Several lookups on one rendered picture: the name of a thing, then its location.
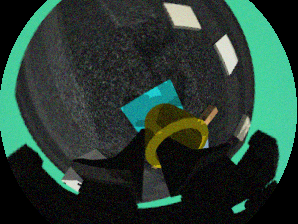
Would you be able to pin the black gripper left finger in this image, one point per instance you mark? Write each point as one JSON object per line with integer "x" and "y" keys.
{"x": 127, "y": 168}

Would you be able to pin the beige flat box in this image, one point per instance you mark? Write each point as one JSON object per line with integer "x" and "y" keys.
{"x": 243, "y": 127}

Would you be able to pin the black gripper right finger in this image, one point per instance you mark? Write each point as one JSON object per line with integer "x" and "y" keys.
{"x": 179, "y": 163}

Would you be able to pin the tan flat bar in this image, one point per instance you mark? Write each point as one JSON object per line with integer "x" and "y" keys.
{"x": 206, "y": 116}

